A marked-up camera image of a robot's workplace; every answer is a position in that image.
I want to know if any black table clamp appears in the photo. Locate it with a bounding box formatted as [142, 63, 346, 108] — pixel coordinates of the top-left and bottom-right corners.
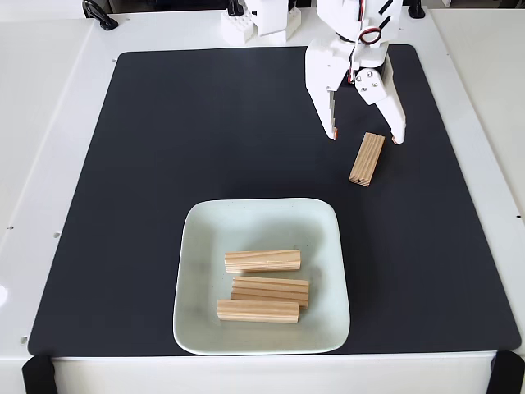
[81, 0, 120, 32]
[404, 0, 426, 20]

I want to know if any pale green square plate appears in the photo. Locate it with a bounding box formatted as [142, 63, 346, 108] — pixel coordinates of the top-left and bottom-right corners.
[171, 198, 352, 356]

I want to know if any smooth wooden block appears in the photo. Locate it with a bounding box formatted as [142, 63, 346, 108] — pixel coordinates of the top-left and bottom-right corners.
[216, 298, 300, 324]

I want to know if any striped wooden block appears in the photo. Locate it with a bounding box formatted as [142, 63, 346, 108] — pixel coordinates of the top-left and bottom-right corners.
[224, 249, 303, 275]
[348, 131, 386, 188]

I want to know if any black rubber mat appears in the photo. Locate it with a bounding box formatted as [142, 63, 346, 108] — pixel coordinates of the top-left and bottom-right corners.
[27, 44, 522, 357]

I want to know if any grooved wooden block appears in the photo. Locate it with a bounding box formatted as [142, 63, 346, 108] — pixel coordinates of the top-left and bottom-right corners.
[230, 275, 311, 309]

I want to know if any red black white servo cable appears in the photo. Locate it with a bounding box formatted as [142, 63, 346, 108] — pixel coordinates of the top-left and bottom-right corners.
[346, 0, 386, 86]

